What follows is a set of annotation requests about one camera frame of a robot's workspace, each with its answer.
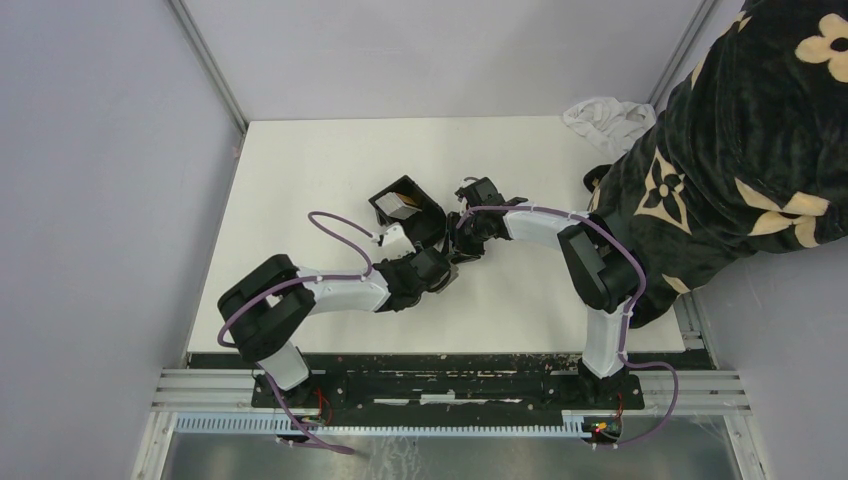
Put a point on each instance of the aluminium frame rail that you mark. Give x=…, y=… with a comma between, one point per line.
x=223, y=382

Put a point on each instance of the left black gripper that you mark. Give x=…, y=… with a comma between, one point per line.
x=395, y=263

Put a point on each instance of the stack of credit cards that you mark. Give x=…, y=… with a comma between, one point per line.
x=397, y=206

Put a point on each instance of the grey slotted cable duct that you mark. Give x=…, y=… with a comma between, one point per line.
x=279, y=424

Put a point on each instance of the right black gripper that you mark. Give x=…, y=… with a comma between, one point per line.
x=461, y=251

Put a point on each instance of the white crumpled cloth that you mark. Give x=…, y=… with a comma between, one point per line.
x=609, y=125

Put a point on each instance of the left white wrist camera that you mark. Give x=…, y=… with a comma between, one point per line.
x=394, y=243

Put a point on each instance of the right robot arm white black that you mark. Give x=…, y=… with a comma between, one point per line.
x=601, y=262

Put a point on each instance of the black floral plush blanket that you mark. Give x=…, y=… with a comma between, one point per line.
x=749, y=155

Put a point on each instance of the grey leather card holder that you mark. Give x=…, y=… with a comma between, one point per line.
x=453, y=275

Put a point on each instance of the black plastic card box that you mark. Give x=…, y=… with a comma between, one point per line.
x=426, y=228

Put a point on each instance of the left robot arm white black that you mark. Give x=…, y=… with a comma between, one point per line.
x=262, y=312

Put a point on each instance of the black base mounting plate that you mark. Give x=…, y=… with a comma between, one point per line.
x=415, y=390

